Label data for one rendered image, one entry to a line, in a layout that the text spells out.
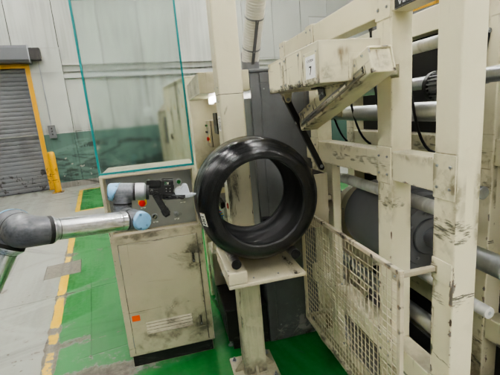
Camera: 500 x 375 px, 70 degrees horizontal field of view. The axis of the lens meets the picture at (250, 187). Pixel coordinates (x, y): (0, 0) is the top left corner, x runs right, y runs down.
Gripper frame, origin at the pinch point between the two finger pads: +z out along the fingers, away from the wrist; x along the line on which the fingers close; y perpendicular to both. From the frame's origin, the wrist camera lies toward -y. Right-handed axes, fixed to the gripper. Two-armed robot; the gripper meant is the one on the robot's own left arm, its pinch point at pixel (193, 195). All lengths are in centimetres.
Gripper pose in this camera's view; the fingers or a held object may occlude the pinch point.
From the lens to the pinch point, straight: 160.9
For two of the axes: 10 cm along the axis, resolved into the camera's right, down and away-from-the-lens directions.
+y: 0.3, -9.8, -1.8
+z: 9.7, -0.1, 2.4
